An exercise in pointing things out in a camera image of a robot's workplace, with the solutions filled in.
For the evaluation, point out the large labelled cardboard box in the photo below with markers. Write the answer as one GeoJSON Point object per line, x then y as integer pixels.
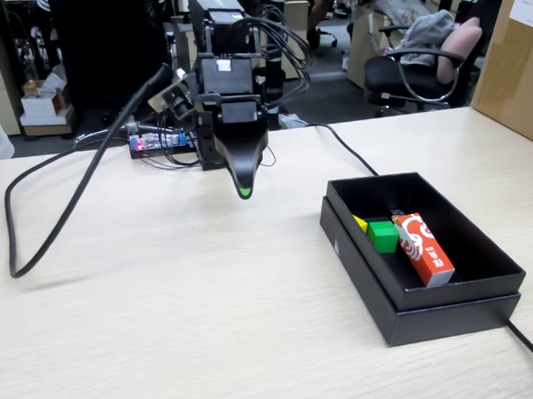
{"type": "Point", "coordinates": [508, 80]}

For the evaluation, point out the black open box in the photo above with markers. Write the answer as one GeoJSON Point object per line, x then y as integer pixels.
{"type": "Point", "coordinates": [455, 321]}

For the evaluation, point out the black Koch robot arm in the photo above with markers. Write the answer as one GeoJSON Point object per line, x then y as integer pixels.
{"type": "Point", "coordinates": [219, 12]}

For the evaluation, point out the black gripper servo block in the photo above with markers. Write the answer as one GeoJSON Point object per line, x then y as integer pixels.
{"type": "Point", "coordinates": [239, 111]}

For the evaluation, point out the yellow wooden cube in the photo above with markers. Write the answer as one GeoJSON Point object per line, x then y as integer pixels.
{"type": "Point", "coordinates": [360, 224]}

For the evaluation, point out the seated person in black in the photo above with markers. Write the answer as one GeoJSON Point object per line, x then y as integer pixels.
{"type": "Point", "coordinates": [318, 11]}

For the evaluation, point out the open white box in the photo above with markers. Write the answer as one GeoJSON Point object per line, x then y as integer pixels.
{"type": "Point", "coordinates": [55, 79]}

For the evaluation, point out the flat white box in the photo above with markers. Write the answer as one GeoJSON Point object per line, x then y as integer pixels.
{"type": "Point", "coordinates": [62, 118]}

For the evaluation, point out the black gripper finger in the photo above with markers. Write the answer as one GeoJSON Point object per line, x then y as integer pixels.
{"type": "Point", "coordinates": [245, 193]}
{"type": "Point", "coordinates": [242, 151]}

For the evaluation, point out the black cardboard box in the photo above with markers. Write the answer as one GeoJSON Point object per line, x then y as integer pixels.
{"type": "Point", "coordinates": [462, 292]}

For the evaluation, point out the clear plastic bag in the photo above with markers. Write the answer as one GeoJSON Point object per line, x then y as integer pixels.
{"type": "Point", "coordinates": [399, 3]}

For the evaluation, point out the green wooden cube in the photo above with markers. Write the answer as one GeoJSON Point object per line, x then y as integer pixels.
{"type": "Point", "coordinates": [382, 237]}

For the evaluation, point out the black swivel chair base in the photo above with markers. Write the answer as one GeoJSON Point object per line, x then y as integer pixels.
{"type": "Point", "coordinates": [324, 34]}

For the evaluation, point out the tan cardboard box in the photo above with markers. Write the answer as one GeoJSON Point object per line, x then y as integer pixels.
{"type": "Point", "coordinates": [357, 54]}

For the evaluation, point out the black armrest office chair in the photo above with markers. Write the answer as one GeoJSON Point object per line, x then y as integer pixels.
{"type": "Point", "coordinates": [381, 72]}

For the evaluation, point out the pink cushion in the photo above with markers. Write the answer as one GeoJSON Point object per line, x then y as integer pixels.
{"type": "Point", "coordinates": [458, 43]}

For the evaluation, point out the brown flat tray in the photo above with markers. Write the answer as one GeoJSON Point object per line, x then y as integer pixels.
{"type": "Point", "coordinates": [47, 130]}

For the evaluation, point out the red printed carton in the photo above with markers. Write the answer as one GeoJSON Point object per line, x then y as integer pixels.
{"type": "Point", "coordinates": [426, 253]}

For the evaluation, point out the black mesh office chair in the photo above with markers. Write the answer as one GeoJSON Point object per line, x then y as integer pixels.
{"type": "Point", "coordinates": [112, 50]}

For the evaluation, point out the grey garment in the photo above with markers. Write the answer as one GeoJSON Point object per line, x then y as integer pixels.
{"type": "Point", "coordinates": [428, 31]}

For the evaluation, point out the controller circuit board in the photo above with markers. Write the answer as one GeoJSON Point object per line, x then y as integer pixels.
{"type": "Point", "coordinates": [154, 140]}

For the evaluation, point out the small wrist camera board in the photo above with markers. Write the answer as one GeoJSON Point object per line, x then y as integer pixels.
{"type": "Point", "coordinates": [174, 99]}

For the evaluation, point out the white cardboard box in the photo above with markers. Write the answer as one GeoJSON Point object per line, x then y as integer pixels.
{"type": "Point", "coordinates": [39, 105]}

